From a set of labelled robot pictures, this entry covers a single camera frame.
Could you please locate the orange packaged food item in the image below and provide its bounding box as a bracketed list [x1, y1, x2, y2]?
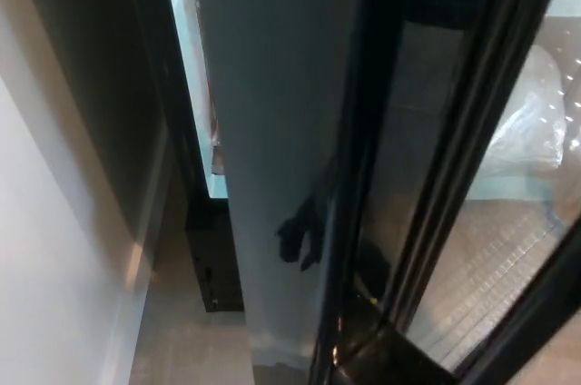
[204, 78, 227, 177]

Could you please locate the white wire refrigerator shelf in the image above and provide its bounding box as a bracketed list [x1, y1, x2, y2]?
[408, 193, 574, 366]

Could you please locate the glass refrigerator door black frame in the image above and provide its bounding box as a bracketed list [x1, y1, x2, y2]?
[186, 0, 581, 385]

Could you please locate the black refrigerator cabinet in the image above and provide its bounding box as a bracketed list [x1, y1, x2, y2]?
[118, 0, 249, 314]

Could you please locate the clear plastic bag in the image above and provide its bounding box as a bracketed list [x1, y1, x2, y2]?
[474, 44, 569, 179]

